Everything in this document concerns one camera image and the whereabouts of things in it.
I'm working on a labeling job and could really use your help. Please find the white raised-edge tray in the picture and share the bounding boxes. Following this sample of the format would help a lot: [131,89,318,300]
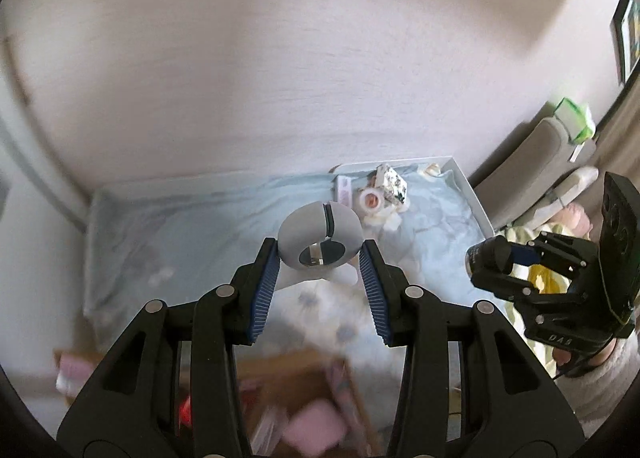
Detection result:
[327,154,497,231]

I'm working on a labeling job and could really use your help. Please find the pink plush toy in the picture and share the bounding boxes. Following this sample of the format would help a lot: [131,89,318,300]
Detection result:
[554,203,594,240]

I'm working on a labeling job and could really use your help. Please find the beige chair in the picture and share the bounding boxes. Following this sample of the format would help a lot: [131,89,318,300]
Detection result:
[470,115,598,230]

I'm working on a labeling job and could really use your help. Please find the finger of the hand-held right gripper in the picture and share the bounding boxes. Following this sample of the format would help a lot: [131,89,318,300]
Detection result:
[511,232,599,272]
[465,237,539,300]

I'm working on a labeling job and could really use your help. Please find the white tape ring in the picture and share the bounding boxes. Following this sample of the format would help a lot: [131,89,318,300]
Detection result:
[359,189,387,213]

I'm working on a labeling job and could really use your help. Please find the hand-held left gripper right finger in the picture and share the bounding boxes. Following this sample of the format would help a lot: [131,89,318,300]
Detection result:
[359,239,586,458]

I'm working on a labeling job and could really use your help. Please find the person's right forearm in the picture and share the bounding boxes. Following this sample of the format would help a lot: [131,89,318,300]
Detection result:
[570,338,640,439]

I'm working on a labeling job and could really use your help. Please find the green tissue box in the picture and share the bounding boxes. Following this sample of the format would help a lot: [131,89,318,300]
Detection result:
[552,97,598,145]

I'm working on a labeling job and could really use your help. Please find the white cushion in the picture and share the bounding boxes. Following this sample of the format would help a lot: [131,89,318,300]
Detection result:
[544,165,601,213]

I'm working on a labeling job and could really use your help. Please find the cardboard box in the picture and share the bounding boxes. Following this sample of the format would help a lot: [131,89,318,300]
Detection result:
[54,348,382,458]

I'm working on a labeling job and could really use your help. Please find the person's right hand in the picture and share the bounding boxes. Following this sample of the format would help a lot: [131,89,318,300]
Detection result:
[554,338,623,376]

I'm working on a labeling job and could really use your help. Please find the dark picture frame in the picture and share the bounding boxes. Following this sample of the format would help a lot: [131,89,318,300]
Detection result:
[609,0,640,85]

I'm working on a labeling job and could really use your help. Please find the crumpled white wrapper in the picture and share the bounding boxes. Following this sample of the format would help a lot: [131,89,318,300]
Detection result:
[364,205,412,235]

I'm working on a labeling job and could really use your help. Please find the yellow floral cloth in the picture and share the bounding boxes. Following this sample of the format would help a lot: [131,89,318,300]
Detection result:
[502,223,576,374]

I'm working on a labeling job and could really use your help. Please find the pale blue floral blanket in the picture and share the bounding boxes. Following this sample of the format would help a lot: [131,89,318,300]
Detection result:
[82,162,495,421]

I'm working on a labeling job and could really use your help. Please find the silver foil packet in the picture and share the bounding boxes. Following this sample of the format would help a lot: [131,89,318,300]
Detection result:
[374,163,408,205]

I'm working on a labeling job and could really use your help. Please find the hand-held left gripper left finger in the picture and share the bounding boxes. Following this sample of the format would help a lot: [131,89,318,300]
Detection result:
[56,237,281,458]

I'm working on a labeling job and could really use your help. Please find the white sliding door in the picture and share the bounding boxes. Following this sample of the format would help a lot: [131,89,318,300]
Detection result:
[0,33,93,234]

